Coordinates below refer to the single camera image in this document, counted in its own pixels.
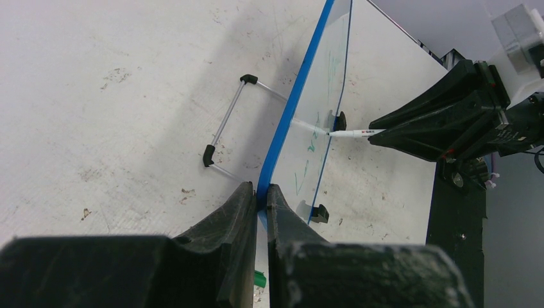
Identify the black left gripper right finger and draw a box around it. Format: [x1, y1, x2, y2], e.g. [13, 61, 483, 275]
[266, 184, 473, 307]

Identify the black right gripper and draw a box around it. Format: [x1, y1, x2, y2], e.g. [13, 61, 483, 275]
[368, 60, 510, 162]

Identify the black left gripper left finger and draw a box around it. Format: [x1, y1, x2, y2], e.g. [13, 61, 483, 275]
[1, 182, 257, 307]

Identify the green marker cap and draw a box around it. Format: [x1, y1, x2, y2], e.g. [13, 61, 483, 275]
[254, 270, 267, 288]

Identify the white green whiteboard marker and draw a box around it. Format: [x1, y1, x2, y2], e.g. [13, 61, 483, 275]
[327, 129, 385, 138]

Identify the blue framed whiteboard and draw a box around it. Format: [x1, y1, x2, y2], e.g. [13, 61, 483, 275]
[257, 1, 353, 224]

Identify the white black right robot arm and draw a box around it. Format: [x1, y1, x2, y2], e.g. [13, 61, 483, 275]
[368, 60, 543, 162]

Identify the black whiteboard foot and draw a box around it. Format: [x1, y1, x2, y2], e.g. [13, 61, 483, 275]
[310, 204, 329, 224]
[332, 111, 347, 132]

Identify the metal whiteboard rear stand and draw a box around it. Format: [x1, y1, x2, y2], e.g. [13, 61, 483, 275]
[201, 74, 290, 184]

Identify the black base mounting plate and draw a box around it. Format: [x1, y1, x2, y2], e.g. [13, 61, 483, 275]
[426, 160, 486, 307]

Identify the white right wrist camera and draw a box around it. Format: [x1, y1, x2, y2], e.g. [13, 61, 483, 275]
[488, 4, 543, 108]

